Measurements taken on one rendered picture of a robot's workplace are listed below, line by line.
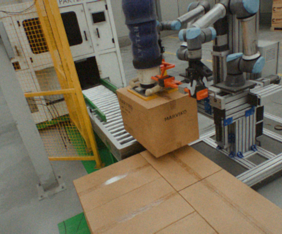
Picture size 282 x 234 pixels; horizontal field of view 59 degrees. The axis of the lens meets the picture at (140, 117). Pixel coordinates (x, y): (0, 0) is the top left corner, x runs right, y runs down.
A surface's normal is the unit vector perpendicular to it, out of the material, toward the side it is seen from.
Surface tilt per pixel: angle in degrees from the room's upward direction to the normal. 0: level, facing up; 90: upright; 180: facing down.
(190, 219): 0
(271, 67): 90
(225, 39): 90
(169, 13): 90
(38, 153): 90
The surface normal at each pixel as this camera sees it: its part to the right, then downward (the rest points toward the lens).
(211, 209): -0.16, -0.89
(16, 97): 0.44, 0.31
